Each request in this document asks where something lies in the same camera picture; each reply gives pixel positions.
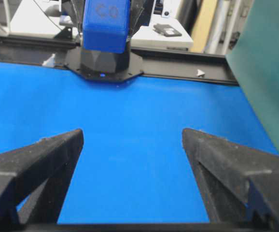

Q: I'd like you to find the white paper scrap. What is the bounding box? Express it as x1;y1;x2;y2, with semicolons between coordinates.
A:
196;69;205;77

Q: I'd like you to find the white office desk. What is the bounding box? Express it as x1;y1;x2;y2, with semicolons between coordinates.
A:
8;0;194;51

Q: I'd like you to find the black aluminium table frame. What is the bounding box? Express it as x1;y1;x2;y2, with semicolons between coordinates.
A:
0;36;238;86

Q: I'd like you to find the blue table cloth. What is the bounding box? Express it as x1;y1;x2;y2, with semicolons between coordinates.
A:
0;63;277;224

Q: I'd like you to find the green backdrop cloth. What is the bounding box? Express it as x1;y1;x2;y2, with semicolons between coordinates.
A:
226;0;279;153

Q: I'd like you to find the blue block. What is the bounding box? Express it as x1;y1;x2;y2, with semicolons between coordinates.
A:
83;0;130;54

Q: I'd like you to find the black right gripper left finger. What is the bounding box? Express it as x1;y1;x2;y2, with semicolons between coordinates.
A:
0;129;84;226

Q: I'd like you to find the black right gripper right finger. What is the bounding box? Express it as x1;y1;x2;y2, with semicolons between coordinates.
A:
182;128;279;229

